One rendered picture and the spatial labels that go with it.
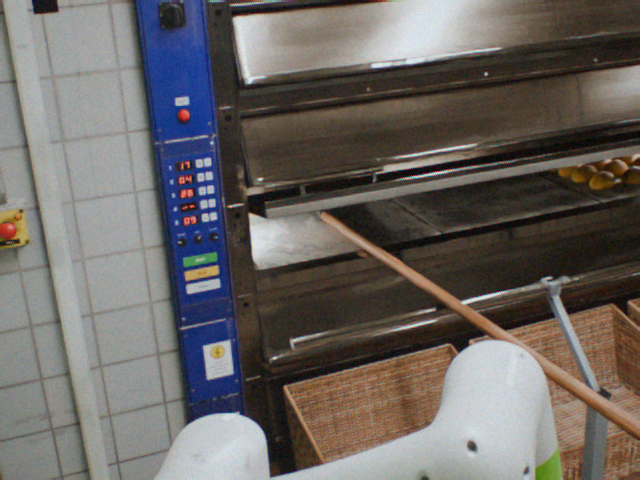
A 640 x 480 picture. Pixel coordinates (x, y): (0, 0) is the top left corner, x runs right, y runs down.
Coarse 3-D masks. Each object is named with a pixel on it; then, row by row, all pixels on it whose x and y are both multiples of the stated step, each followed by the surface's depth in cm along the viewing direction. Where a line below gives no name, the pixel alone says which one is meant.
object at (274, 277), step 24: (552, 216) 262; (576, 216) 262; (600, 216) 266; (624, 216) 269; (408, 240) 250; (432, 240) 249; (456, 240) 249; (480, 240) 252; (504, 240) 255; (288, 264) 238; (312, 264) 237; (336, 264) 237; (360, 264) 240; (384, 264) 243; (264, 288) 232
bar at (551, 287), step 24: (624, 264) 226; (528, 288) 217; (552, 288) 218; (408, 312) 207; (432, 312) 208; (312, 336) 198; (336, 336) 200; (576, 336) 215; (576, 360) 214; (600, 432) 210; (600, 456) 213
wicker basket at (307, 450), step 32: (416, 352) 253; (448, 352) 257; (288, 384) 240; (320, 384) 243; (352, 384) 247; (384, 384) 250; (416, 384) 254; (288, 416) 240; (320, 416) 244; (352, 416) 247; (384, 416) 251; (416, 416) 255; (320, 448) 245
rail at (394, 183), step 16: (608, 144) 240; (624, 144) 242; (512, 160) 230; (528, 160) 232; (544, 160) 233; (416, 176) 221; (432, 176) 222; (448, 176) 224; (320, 192) 213; (336, 192) 214; (352, 192) 215
